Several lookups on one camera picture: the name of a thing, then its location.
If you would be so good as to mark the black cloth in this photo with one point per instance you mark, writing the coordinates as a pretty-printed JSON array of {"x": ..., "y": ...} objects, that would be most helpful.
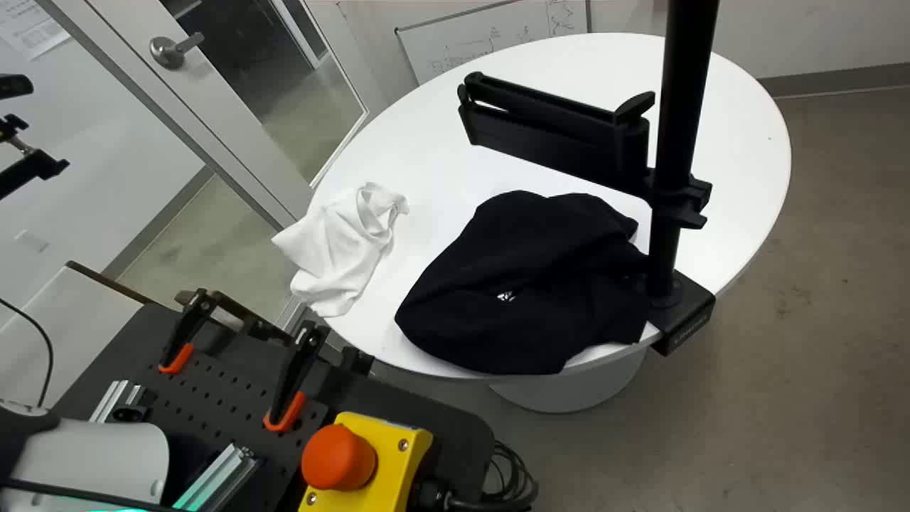
[{"x": 531, "y": 286}]

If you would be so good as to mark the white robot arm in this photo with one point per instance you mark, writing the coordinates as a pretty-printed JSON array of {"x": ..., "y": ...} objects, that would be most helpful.
[{"x": 87, "y": 458}]

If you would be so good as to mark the white cloth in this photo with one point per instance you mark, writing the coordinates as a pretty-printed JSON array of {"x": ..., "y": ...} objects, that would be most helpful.
[{"x": 339, "y": 247}]

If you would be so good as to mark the white round table base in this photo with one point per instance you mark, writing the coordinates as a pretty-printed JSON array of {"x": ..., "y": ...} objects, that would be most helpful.
[{"x": 569, "y": 385}]

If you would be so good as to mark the yellow emergency stop red button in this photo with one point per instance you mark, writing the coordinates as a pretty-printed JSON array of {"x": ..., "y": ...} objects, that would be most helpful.
[{"x": 379, "y": 470}]

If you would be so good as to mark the grey framed glass door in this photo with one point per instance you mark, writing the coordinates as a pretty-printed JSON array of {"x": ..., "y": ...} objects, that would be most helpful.
[{"x": 238, "y": 123}]

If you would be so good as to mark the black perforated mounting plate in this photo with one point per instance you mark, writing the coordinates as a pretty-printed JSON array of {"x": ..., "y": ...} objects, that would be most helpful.
[{"x": 229, "y": 399}]

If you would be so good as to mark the black clamp-on pole stand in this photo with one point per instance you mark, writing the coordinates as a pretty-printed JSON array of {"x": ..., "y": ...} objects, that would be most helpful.
[{"x": 680, "y": 86}]

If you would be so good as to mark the long aluminium extrusion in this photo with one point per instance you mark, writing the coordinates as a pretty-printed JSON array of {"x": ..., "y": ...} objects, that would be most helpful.
[{"x": 217, "y": 479}]

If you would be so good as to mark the thin wooden strip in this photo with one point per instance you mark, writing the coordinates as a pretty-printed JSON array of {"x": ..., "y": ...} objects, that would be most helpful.
[{"x": 116, "y": 281}]

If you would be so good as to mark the short aluminium extrusion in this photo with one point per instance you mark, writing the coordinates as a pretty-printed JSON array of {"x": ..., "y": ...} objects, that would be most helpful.
[{"x": 113, "y": 399}]

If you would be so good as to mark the white paper sheet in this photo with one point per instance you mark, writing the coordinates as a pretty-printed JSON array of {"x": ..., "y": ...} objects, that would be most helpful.
[{"x": 29, "y": 24}]

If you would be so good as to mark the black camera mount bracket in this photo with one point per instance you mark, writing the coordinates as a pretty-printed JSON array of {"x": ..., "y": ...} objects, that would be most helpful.
[{"x": 29, "y": 172}]

